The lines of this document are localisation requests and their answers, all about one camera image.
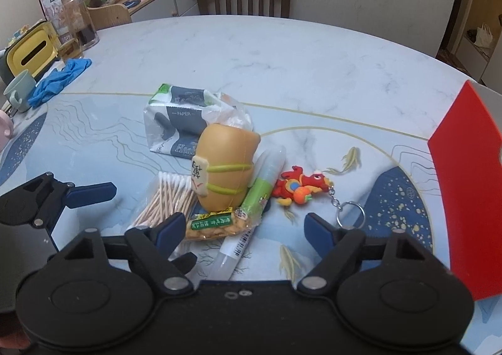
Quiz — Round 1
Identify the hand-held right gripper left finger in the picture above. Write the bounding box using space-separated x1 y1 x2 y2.
47 212 197 295

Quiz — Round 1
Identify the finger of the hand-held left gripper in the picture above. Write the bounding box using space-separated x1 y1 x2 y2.
168 252 198 274
0 172 117 231

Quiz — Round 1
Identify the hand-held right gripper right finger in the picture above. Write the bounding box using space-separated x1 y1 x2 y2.
297 212 450 295

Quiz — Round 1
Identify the cotton swab pack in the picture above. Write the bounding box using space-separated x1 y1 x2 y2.
125 172 199 254

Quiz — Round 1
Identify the peanut snack packet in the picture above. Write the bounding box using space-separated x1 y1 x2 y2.
185 207 254 241

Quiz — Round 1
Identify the red dragon keychain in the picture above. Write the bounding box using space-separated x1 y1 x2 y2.
272 166 367 228

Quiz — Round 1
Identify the green tube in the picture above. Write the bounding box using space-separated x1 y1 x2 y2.
208 144 287 281

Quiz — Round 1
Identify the yellow squishy toy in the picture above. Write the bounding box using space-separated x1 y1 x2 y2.
191 124 261 211

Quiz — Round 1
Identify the tissue pack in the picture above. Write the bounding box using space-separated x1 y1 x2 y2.
143 83 255 160

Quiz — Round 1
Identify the red cardboard box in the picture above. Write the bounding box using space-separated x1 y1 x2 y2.
427 81 502 301

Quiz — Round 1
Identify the pink cup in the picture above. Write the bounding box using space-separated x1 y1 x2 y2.
0 110 16 152

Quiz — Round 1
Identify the blue cloth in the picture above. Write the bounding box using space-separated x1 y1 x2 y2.
28 58 93 109

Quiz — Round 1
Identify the green mug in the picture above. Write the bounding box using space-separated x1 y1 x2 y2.
3 70 38 113

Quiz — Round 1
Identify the yellow tissue box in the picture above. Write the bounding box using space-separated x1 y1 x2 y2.
6 22 59 79

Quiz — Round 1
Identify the glass with dark drink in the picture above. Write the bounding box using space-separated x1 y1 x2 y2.
61 0 99 50

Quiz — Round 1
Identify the small light wooden chair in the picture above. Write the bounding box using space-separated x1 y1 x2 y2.
87 3 133 31

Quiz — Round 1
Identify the patterned doormat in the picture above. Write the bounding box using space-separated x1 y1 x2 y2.
437 47 467 73

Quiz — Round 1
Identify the white and wood cabinet unit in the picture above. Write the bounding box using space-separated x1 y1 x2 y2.
455 0 502 85

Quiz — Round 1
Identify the white plastic bag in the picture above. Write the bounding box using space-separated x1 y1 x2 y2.
473 24 494 48

